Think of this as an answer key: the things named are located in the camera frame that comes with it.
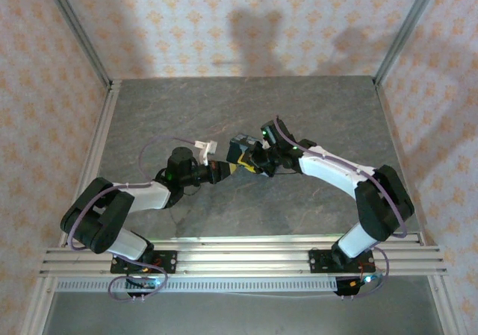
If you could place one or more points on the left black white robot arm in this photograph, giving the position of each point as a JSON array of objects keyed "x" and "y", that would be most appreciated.
[{"x": 101, "y": 215}]

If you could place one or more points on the black controller board with lights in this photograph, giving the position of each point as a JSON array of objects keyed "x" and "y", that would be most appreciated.
[
  {"x": 353, "y": 284},
  {"x": 143, "y": 284}
]

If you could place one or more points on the aluminium extrusion beam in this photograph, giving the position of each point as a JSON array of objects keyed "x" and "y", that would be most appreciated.
[{"x": 242, "y": 260}]

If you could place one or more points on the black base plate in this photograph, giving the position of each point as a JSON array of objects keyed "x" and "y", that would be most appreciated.
[
  {"x": 319, "y": 260},
  {"x": 168, "y": 262}
]

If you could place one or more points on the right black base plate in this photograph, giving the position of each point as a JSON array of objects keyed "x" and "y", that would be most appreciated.
[{"x": 319, "y": 260}]

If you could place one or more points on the starry night painted tin box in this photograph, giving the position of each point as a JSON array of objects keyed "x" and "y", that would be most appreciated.
[{"x": 239, "y": 146}]

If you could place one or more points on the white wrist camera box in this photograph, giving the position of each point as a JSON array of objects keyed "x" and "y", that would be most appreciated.
[
  {"x": 266, "y": 144},
  {"x": 209, "y": 150}
]

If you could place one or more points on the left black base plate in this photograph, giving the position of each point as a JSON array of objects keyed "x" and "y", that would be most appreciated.
[{"x": 168, "y": 262}]

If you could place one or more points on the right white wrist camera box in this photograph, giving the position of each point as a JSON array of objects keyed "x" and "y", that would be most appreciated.
[{"x": 266, "y": 144}]

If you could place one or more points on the aluminium frame post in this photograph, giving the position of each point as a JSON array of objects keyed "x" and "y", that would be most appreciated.
[
  {"x": 405, "y": 29},
  {"x": 80, "y": 33}
]

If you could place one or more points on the aluminium table side rail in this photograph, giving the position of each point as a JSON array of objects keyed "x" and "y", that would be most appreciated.
[
  {"x": 101, "y": 133},
  {"x": 396, "y": 126}
]

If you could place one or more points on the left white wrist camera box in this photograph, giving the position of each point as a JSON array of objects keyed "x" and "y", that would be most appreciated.
[{"x": 209, "y": 150}]

